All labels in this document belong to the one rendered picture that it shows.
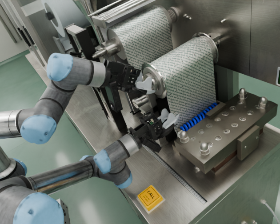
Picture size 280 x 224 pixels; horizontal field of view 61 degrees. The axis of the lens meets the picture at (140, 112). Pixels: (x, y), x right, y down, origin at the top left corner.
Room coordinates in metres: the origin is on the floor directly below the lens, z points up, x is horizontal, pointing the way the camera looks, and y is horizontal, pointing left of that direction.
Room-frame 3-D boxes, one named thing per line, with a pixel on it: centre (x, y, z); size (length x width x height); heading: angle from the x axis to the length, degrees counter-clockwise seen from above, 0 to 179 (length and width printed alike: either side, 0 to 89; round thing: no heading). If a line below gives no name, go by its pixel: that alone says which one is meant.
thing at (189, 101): (0.73, -0.22, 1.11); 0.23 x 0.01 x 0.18; 112
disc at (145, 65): (0.74, -0.09, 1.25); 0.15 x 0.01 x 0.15; 22
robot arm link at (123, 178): (0.59, 0.16, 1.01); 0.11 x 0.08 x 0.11; 53
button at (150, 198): (0.51, 0.07, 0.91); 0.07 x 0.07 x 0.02; 22
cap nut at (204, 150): (0.53, -0.17, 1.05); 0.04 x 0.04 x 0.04
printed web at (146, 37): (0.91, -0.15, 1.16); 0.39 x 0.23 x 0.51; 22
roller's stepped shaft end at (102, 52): (0.94, 0.08, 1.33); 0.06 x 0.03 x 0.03; 112
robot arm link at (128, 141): (0.61, 0.08, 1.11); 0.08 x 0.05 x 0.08; 22
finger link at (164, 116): (0.70, -0.09, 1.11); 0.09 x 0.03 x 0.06; 113
